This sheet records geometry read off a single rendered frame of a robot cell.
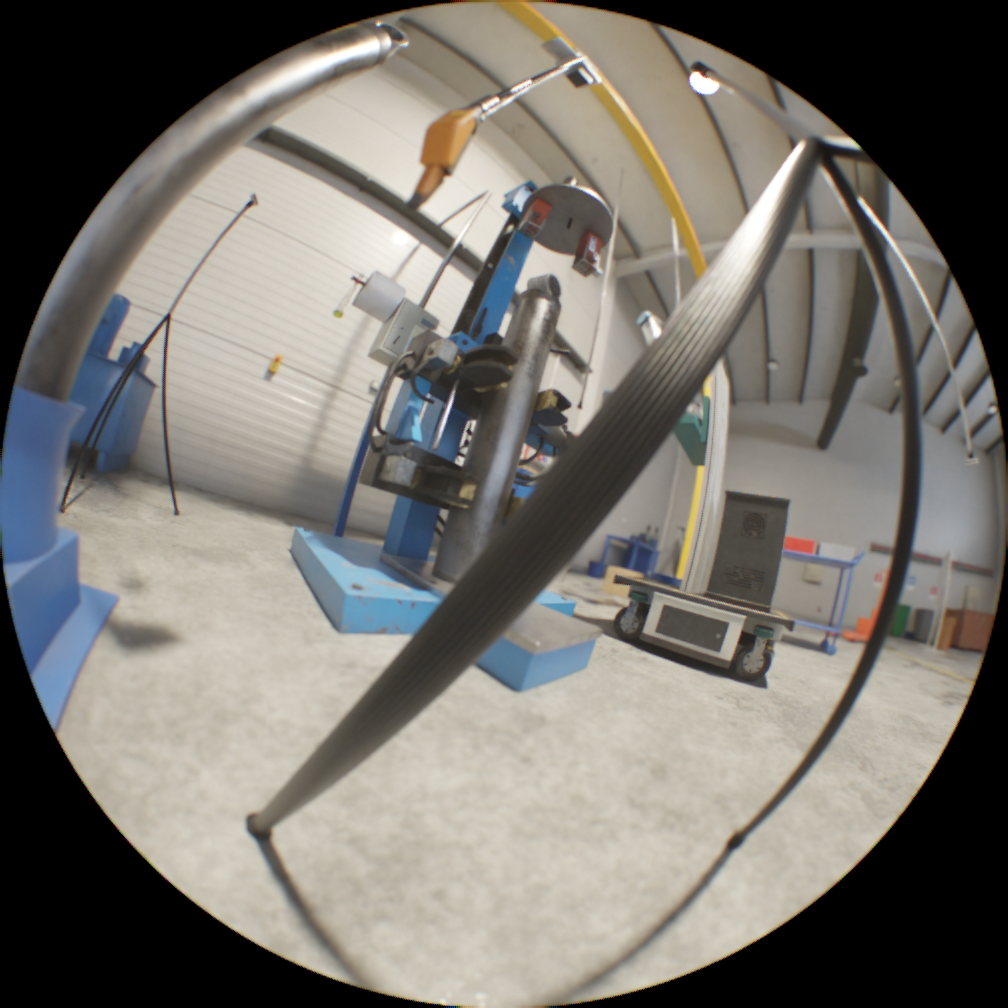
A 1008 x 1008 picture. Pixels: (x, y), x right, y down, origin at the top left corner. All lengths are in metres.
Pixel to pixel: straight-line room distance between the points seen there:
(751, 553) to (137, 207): 2.05
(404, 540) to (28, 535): 1.42
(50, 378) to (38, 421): 0.06
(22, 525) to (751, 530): 2.07
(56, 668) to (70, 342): 0.45
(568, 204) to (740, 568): 2.13
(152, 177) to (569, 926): 1.06
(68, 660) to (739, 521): 2.05
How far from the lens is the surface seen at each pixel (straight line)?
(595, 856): 0.52
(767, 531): 1.61
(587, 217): 2.18
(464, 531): 1.15
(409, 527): 1.54
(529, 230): 1.97
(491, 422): 1.22
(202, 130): 0.75
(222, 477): 2.92
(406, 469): 1.09
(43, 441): 0.61
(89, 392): 2.52
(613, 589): 3.72
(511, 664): 0.86
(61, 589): 0.74
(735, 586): 1.59
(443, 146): 0.74
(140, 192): 0.67
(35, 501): 0.62
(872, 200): 6.28
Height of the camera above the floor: 0.39
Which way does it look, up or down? 4 degrees up
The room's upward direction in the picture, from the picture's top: 16 degrees clockwise
